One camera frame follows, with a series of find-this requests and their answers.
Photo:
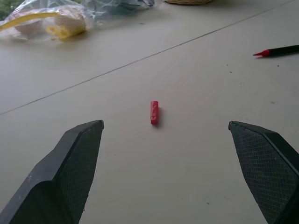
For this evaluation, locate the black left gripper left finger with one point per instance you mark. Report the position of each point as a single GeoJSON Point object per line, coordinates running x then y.
{"type": "Point", "coordinates": [67, 168]}

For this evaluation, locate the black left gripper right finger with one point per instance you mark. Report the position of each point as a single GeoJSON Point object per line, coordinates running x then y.
{"type": "Point", "coordinates": [264, 168]}

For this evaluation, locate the small red cap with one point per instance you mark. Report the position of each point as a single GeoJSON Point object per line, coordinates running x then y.
{"type": "Point", "coordinates": [154, 112]}

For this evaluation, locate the black pen with red tip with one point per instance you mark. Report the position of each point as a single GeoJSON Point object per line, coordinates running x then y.
{"type": "Point", "coordinates": [280, 51]}

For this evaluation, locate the clear plastic bag with yellow items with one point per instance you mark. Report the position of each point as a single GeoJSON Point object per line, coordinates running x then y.
{"type": "Point", "coordinates": [44, 23]}

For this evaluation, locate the clear plastic bag with blue items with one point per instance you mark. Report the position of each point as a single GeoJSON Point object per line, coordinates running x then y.
{"type": "Point", "coordinates": [116, 9]}

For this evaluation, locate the woven wicker basket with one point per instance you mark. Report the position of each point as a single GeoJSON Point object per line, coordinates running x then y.
{"type": "Point", "coordinates": [188, 1]}

